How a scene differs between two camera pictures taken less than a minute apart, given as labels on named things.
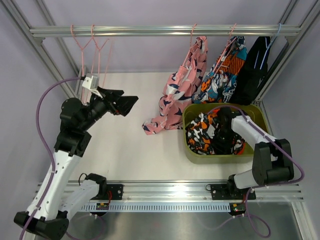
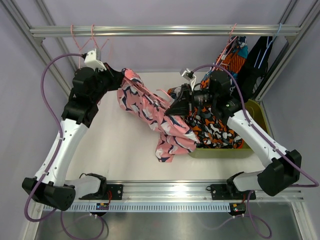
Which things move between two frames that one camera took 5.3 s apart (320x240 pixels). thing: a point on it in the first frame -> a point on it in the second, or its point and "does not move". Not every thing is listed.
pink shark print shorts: x=179 y=88 -> x=175 y=137
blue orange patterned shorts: x=218 y=83 does not move
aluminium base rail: x=194 y=191 does not move
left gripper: x=123 y=103 -> x=115 y=77
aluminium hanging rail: x=165 y=30 does not move
